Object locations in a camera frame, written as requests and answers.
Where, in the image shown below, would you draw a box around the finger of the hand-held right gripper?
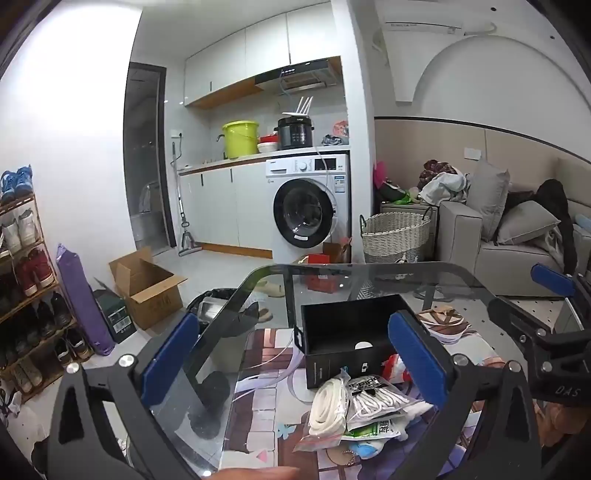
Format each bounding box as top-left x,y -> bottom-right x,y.
530,262 -> 591,333
487,298 -> 591,409

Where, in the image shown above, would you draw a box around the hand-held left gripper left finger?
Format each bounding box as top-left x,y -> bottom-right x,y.
48,311 -> 218,480

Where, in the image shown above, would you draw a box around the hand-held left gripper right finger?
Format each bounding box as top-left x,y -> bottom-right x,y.
387,310 -> 541,480

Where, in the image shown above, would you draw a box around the red and white packet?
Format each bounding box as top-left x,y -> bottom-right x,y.
381,353 -> 409,384

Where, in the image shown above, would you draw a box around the bag of white laces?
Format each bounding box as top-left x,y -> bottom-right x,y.
346,374 -> 430,432

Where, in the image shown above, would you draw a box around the green medicine packet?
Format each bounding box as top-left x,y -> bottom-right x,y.
344,418 -> 402,444

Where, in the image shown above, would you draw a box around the black cardboard box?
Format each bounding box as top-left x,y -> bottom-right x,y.
295,294 -> 428,390

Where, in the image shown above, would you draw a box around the bagged white cord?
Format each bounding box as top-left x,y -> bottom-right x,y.
307,374 -> 352,437

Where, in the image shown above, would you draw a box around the person's left hand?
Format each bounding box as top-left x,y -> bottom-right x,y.
217,466 -> 301,480

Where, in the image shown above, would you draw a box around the glass table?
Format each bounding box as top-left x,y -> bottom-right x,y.
150,261 -> 591,480

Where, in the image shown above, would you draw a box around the small grey pillow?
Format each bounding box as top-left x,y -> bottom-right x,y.
496,200 -> 561,245

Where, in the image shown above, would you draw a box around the open brown cardboard box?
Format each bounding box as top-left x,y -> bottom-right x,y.
109,247 -> 188,330

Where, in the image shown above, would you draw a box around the dark green box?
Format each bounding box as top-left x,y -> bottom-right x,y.
93,277 -> 137,344

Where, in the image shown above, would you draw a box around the trash bin with black bag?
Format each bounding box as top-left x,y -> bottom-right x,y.
185,287 -> 259,333

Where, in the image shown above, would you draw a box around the black jacket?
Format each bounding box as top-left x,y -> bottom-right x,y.
492,179 -> 578,275

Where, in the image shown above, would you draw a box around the grey sofa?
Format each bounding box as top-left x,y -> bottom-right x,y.
436,159 -> 591,296

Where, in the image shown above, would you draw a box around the large grey pillow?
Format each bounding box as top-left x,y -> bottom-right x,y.
466,157 -> 511,241

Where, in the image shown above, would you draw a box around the small blue packet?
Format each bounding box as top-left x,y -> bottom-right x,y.
355,440 -> 386,460

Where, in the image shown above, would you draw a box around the purple rolled mat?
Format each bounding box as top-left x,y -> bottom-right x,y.
55,244 -> 116,357

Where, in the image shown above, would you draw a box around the flat mop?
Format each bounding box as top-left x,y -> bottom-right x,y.
171,141 -> 202,257

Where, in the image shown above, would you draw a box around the beige slipper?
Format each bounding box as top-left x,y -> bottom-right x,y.
256,279 -> 287,298

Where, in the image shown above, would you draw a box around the wicker laundry basket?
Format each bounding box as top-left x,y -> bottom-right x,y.
360,212 -> 432,264

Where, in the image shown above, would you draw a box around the red box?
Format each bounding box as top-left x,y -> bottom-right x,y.
305,254 -> 343,292

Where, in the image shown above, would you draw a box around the brown paper bag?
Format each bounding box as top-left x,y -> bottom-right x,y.
323,237 -> 354,264

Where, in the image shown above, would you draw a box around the pile of clothes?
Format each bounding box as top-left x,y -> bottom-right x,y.
418,159 -> 469,206

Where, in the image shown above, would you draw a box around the white base cabinets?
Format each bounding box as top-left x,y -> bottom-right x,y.
178,164 -> 273,259

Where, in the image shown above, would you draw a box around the wooden shoe rack with shoes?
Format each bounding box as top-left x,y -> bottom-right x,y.
0,165 -> 93,407

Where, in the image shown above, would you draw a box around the pink and green bag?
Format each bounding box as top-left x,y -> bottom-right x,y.
374,161 -> 416,204

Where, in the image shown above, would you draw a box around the white washing machine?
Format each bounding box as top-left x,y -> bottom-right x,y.
264,152 -> 352,261

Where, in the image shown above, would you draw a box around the dark glass door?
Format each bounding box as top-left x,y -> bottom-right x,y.
124,62 -> 178,257

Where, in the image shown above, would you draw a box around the green plastic bucket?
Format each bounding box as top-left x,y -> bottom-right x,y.
222,121 -> 260,158

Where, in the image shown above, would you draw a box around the black pressure cooker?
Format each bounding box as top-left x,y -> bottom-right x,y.
274,115 -> 315,150

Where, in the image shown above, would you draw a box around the white router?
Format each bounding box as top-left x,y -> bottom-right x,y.
283,96 -> 312,117

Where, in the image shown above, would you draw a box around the range hood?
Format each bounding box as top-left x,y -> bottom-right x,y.
255,58 -> 342,90

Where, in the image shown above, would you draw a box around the white wall cabinets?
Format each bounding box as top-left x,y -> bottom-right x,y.
184,9 -> 333,109

